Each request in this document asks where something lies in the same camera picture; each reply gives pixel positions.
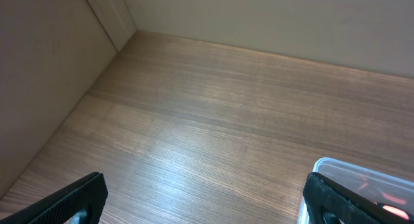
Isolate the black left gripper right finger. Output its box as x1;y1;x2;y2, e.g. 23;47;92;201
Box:
303;172;413;224

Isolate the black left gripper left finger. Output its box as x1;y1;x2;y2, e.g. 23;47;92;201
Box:
1;172;108;224

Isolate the clear plastic container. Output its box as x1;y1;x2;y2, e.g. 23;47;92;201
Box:
312;157;413;221

